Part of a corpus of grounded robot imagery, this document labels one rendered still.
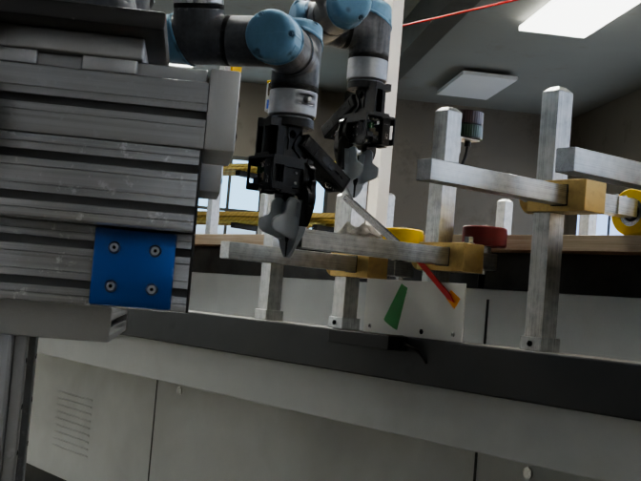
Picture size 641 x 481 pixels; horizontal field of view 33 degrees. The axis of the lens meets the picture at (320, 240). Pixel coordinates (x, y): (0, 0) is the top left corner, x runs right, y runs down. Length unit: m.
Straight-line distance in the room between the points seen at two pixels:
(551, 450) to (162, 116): 0.86
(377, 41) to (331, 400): 0.70
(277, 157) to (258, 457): 1.22
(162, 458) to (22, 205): 1.97
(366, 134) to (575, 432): 0.65
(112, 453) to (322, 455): 1.04
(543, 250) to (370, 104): 0.45
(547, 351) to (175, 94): 0.80
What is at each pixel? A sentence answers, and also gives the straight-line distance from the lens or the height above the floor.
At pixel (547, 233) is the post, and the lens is 1.73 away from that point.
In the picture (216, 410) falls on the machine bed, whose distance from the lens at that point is 2.85.
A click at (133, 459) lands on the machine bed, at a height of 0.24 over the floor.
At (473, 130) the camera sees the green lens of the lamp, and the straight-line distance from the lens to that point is 1.95.
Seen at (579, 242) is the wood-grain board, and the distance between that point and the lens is 1.89.
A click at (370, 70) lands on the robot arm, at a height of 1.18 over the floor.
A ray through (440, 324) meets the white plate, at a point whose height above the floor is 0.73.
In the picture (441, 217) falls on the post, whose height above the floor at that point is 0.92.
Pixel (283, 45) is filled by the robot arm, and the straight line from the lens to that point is 1.54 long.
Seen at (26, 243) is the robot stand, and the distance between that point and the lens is 1.22.
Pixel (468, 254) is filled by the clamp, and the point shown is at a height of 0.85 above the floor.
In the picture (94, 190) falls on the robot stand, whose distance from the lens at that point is 1.17.
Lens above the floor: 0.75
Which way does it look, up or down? 3 degrees up
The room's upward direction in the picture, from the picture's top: 5 degrees clockwise
